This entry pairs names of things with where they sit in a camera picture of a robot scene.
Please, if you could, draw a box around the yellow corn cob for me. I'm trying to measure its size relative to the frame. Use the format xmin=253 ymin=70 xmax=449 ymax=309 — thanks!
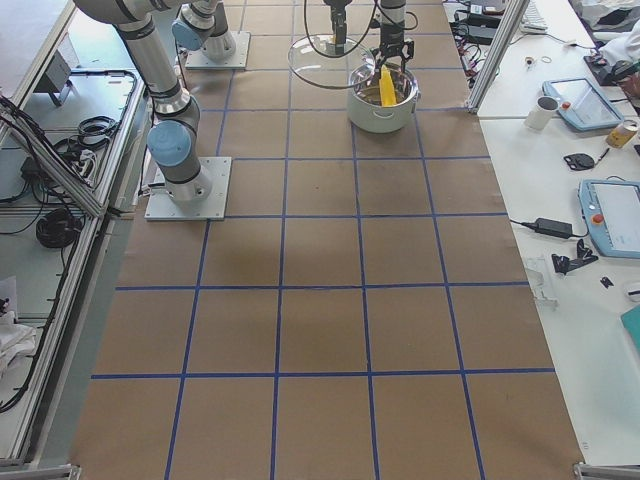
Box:
xmin=379 ymin=65 xmax=397 ymax=107

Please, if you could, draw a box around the white mug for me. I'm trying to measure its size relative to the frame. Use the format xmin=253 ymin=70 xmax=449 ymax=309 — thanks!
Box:
xmin=524 ymin=95 xmax=559 ymax=131

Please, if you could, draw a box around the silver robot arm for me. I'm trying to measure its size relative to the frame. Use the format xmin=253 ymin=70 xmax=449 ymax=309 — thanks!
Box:
xmin=172 ymin=1 xmax=414 ymax=90
xmin=75 ymin=0 xmax=235 ymax=202

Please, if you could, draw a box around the glass pot lid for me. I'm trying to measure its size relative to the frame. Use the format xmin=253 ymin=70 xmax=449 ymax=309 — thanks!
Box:
xmin=288 ymin=34 xmax=374 ymax=90

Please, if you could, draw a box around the black power adapter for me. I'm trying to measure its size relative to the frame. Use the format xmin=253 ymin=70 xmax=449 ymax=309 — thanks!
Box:
xmin=534 ymin=217 xmax=573 ymax=239

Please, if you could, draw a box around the blue teach pendant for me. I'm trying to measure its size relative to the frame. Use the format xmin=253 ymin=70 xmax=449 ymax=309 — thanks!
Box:
xmin=578 ymin=180 xmax=639 ymax=259
xmin=542 ymin=78 xmax=624 ymax=131

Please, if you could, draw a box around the pale green cooking pot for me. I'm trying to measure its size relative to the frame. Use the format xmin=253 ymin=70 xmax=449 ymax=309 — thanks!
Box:
xmin=347 ymin=63 xmax=420 ymax=133

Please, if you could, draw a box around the aluminium frame post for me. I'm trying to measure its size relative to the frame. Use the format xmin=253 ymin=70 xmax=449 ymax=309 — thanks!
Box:
xmin=466 ymin=0 xmax=529 ymax=113

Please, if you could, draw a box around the far blue teach pendant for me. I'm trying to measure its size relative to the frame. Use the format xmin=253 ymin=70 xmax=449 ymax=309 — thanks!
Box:
xmin=542 ymin=78 xmax=624 ymax=131

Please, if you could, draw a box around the near blue teach pendant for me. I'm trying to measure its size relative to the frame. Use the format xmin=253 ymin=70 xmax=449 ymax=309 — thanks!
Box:
xmin=578 ymin=180 xmax=639 ymax=259

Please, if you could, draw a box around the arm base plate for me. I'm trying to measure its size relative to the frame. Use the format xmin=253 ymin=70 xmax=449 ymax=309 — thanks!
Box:
xmin=145 ymin=157 xmax=232 ymax=221
xmin=186 ymin=31 xmax=251 ymax=70

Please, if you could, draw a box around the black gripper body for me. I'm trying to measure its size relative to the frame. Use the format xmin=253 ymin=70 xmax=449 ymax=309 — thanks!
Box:
xmin=327 ymin=0 xmax=349 ymax=33
xmin=379 ymin=19 xmax=406 ymax=52

